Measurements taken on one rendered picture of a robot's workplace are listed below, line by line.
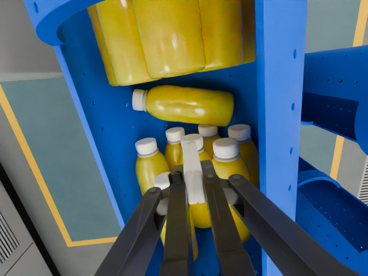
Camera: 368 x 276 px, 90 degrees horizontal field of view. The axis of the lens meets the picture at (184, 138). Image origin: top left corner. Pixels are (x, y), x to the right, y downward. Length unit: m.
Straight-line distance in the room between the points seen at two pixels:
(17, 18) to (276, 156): 0.80
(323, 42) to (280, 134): 1.51
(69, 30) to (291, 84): 0.27
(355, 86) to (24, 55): 0.90
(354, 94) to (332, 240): 0.53
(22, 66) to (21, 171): 1.39
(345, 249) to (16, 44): 1.20
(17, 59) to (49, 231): 1.83
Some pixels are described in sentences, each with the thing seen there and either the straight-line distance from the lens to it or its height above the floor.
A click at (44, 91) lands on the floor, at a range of 1.67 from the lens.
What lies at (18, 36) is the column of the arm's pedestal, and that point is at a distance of 0.80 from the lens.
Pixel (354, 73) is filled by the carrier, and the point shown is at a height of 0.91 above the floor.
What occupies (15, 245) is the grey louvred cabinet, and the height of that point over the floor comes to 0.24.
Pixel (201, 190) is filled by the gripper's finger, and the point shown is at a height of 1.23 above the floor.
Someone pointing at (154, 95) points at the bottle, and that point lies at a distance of 0.33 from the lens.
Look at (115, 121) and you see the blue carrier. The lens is 0.35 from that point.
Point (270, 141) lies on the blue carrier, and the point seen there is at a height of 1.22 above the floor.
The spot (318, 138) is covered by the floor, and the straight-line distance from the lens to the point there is 1.82.
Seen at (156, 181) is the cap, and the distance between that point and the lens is 0.31.
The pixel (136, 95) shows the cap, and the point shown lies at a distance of 0.34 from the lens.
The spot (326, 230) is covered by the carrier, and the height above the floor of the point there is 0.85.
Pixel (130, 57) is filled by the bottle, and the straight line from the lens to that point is 0.24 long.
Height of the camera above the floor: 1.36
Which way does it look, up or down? 70 degrees down
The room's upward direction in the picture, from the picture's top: 177 degrees clockwise
